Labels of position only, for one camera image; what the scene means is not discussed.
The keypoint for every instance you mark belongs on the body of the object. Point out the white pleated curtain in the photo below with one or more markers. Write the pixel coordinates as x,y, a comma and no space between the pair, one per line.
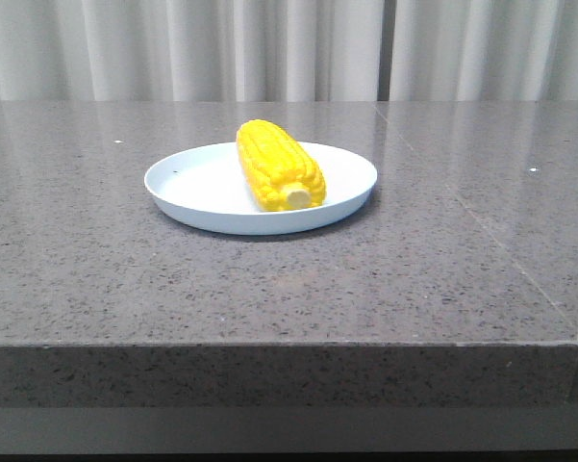
289,50

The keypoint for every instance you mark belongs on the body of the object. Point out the light blue round plate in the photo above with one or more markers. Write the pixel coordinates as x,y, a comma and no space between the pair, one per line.
205,188

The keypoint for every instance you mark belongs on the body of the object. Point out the yellow corn cob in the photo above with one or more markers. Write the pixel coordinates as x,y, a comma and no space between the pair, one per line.
280,173

